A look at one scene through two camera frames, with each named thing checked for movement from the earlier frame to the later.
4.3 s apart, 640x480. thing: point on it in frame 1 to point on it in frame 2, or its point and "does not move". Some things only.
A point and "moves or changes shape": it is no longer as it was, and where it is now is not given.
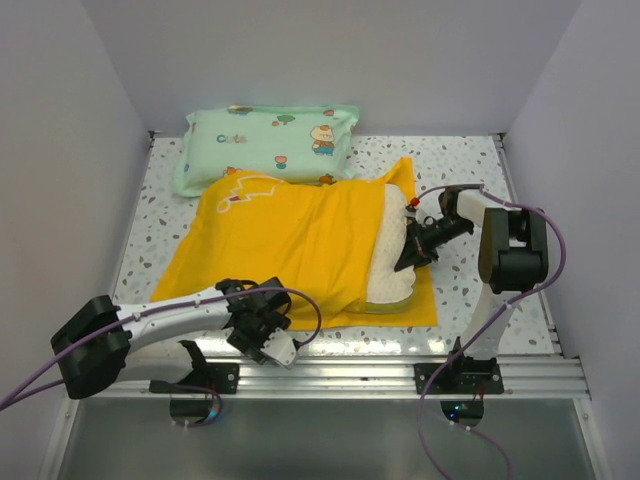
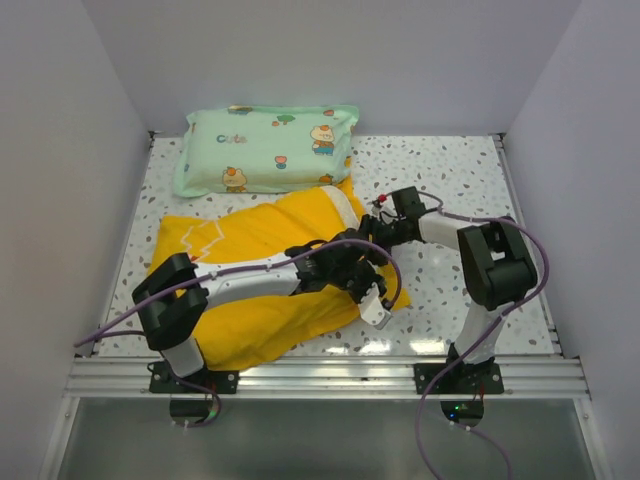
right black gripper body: x=427 y=239 to x=384 y=235
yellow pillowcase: x=315 y=239 moves or changes shape
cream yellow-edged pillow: x=389 y=291 moves or changes shape
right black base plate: x=459 y=378 does not move
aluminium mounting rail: x=559 y=377 does not move
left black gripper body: x=252 y=338 to x=358 y=279
